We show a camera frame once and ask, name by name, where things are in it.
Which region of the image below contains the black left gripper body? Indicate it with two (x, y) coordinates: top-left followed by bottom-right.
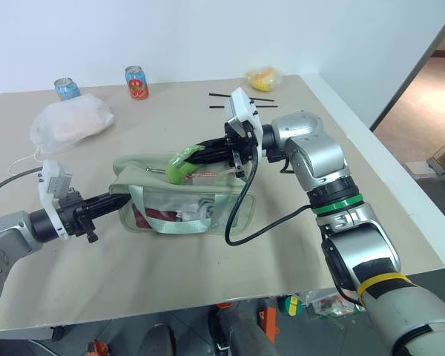
(57, 188), (99, 245)

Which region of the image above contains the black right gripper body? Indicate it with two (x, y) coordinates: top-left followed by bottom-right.
(223, 120), (260, 179)

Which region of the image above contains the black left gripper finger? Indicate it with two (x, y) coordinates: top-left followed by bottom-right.
(92, 203), (125, 221)
(83, 193), (129, 211)

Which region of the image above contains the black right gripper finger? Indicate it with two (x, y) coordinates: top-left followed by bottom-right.
(186, 147), (232, 166)
(196, 137), (228, 151)

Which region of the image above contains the green pouch with clear window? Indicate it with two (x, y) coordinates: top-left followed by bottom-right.
(109, 153), (258, 236)

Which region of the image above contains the clear bag of yellow fruit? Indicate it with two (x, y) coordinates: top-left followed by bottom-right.
(244, 65), (283, 93)

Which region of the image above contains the white plastic bag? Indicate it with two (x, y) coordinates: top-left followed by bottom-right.
(29, 93), (116, 156)

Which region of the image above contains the blue and orange drink can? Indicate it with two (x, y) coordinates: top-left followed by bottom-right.
(124, 65), (150, 101)

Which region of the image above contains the light blue drink can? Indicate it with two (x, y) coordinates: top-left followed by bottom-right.
(53, 77), (81, 102)

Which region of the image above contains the orange and black tool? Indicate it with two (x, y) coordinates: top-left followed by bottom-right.
(86, 338), (109, 356)

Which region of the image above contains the green and yellow ball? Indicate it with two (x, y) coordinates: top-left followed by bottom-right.
(277, 294), (305, 317)

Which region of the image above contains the orange plastic block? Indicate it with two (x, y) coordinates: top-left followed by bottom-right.
(257, 306), (280, 340)

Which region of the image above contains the clear plastic bag of parts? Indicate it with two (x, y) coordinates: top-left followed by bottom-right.
(305, 289), (365, 320)

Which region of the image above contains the large dark rounded shape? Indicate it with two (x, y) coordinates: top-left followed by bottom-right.
(207, 306), (280, 356)

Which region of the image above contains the red and white cord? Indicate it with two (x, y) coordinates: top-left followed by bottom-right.
(186, 171), (220, 183)

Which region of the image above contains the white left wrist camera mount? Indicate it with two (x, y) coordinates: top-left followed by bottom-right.
(38, 159), (76, 243)

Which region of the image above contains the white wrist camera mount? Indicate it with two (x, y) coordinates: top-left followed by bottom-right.
(225, 88), (264, 164)
(38, 159), (76, 243)

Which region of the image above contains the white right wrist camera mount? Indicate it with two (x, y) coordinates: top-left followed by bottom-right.
(225, 88), (264, 164)

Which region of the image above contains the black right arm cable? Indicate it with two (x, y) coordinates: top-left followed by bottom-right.
(224, 145), (315, 247)

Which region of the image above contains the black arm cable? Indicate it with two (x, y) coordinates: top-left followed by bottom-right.
(224, 145), (315, 247)
(0, 166), (45, 199)

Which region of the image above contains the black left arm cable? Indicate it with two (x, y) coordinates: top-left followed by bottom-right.
(0, 166), (45, 199)

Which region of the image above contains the white string loop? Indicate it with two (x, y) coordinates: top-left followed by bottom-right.
(8, 148), (46, 176)

